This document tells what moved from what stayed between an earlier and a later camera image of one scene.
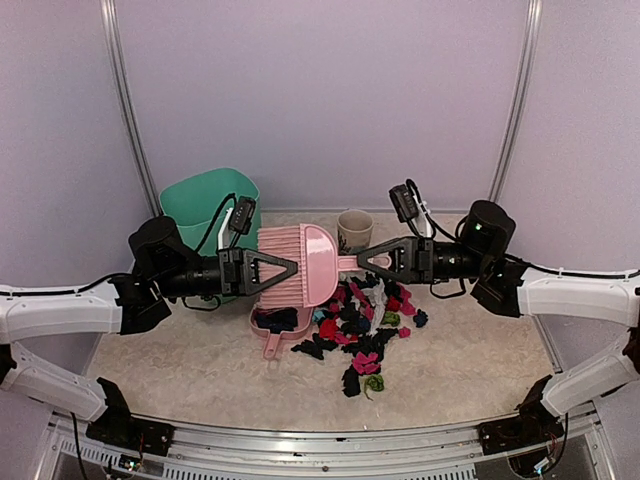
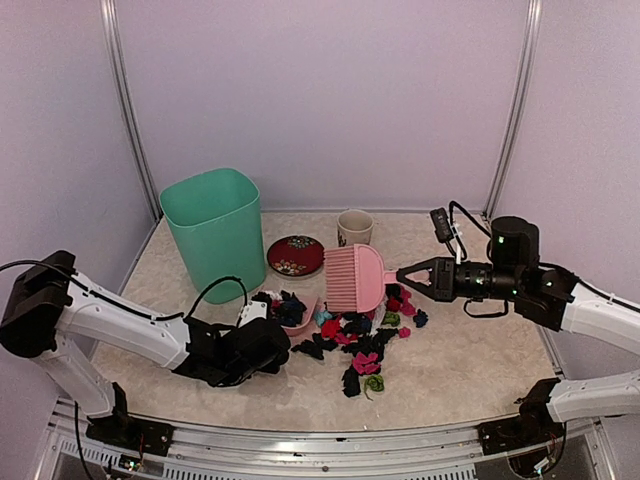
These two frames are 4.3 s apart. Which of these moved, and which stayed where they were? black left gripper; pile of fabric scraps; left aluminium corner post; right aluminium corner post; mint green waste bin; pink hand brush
Moved: black left gripper; pink hand brush
Stayed: left aluminium corner post; mint green waste bin; pile of fabric scraps; right aluminium corner post
